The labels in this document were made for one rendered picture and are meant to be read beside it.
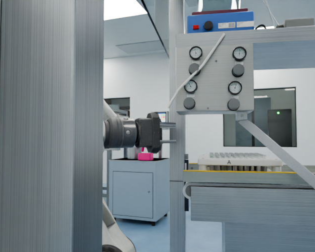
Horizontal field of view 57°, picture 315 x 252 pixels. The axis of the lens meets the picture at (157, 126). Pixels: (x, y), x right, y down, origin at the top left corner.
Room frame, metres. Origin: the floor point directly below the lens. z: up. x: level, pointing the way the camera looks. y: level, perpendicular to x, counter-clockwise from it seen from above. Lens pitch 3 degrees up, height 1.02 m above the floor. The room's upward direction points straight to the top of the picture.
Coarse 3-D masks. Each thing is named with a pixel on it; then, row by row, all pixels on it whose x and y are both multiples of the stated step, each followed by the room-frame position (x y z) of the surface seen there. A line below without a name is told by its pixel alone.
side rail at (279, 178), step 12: (192, 180) 0.87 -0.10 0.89; (204, 180) 0.86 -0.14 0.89; (216, 180) 0.85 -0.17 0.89; (228, 180) 0.85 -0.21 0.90; (240, 180) 0.84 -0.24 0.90; (252, 180) 0.84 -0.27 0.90; (264, 180) 0.83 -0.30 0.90; (276, 180) 0.83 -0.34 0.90; (288, 180) 0.82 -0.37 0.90; (300, 180) 0.82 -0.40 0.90
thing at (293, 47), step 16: (208, 32) 0.83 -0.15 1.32; (224, 32) 0.82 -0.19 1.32; (240, 32) 0.81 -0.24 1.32; (256, 32) 0.80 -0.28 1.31; (272, 32) 0.80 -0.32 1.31; (288, 32) 0.79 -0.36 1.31; (304, 32) 0.78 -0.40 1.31; (256, 48) 0.89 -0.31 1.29; (272, 48) 0.89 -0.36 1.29; (288, 48) 0.89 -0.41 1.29; (304, 48) 0.89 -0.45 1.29; (256, 64) 1.08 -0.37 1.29; (272, 64) 1.08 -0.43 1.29; (288, 64) 1.08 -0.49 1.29; (304, 64) 1.08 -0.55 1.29
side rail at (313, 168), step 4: (192, 164) 1.13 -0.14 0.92; (196, 164) 1.13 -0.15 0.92; (284, 164) 1.09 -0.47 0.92; (192, 168) 1.13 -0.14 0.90; (196, 168) 1.13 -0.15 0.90; (268, 168) 1.09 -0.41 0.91; (284, 168) 1.08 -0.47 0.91; (288, 168) 1.08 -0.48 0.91; (308, 168) 1.06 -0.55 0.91; (312, 168) 1.06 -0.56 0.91; (312, 172) 1.06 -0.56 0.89
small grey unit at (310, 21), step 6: (294, 18) 0.87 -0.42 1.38; (300, 18) 0.87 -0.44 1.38; (306, 18) 0.87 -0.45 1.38; (312, 18) 0.86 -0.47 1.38; (282, 24) 0.90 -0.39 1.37; (288, 24) 0.87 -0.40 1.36; (294, 24) 0.87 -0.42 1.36; (300, 24) 0.87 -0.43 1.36; (306, 24) 0.87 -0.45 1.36; (312, 24) 0.86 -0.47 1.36
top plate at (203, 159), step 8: (200, 160) 0.88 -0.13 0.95; (208, 160) 0.88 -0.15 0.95; (216, 160) 0.87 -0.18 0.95; (224, 160) 0.87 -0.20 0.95; (232, 160) 0.87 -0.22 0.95; (240, 160) 0.86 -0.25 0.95; (248, 160) 0.86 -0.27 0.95; (256, 160) 0.86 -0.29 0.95; (264, 160) 0.85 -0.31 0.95; (272, 160) 0.85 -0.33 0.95; (280, 160) 0.84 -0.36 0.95
